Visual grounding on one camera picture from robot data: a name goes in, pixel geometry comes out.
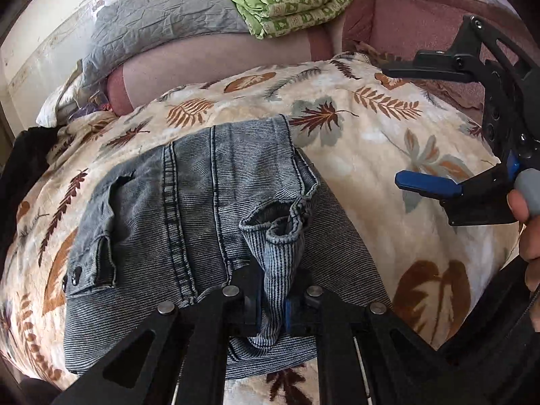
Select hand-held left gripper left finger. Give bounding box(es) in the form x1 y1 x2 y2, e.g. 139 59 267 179
51 264 264 405

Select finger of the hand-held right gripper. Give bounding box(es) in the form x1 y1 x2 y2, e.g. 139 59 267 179
395 164 517 226
382 15 540 104

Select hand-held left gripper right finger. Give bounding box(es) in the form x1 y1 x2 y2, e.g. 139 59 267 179
285 268 477 405

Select grey-blue denim pants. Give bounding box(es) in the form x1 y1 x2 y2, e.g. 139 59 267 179
63 114 393 380

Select person's right hand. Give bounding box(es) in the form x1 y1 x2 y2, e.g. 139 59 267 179
508 190 540 294

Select pink sofa backrest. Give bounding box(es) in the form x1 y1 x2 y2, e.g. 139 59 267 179
105 0 540 114

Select leaf-print blanket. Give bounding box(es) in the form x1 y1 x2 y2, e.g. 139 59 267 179
0 51 524 405

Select green patterned quilt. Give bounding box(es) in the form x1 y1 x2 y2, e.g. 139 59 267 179
206 0 360 39

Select clear plastic bag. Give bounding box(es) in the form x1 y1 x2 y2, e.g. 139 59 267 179
76 93 114 115

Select grey quilted blanket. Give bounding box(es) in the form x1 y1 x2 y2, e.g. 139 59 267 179
82 0 249 81

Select white pillow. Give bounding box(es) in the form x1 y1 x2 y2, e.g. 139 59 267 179
36 61 85 127

